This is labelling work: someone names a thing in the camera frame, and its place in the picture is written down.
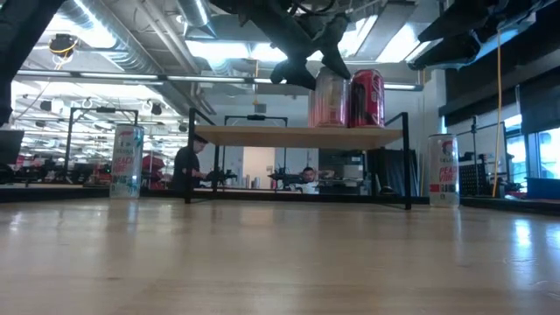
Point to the black metal frame rig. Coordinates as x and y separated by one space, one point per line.
105 109

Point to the black background robot arm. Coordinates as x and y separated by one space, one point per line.
286 178

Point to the black window blind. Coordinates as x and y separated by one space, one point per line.
540 105

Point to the person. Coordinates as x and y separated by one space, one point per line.
186 166
308 187

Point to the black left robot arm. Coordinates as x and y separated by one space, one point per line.
22 44

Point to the pink grapefruit sparkling water can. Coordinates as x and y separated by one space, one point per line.
330 105

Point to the red background object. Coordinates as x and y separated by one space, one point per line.
153 168

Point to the black pegboard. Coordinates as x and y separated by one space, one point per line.
470 179

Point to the silver round ventilation duct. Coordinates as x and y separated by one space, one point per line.
194 13

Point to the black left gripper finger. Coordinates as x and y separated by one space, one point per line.
297 72
334 48

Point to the black monitor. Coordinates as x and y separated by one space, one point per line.
11 146

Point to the wooden shelf with black frame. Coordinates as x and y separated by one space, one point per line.
297 137

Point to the black tripod stand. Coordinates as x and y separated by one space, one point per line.
474 144

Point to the long ceiling light bar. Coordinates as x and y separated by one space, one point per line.
205 79

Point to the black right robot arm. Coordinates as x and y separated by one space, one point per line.
450 48

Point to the black curtain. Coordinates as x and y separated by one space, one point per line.
389 170

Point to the white Celsius Peach Vibe can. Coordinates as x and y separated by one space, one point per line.
443 175
127 166

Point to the red Coca-Cola can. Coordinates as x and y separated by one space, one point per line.
367 100

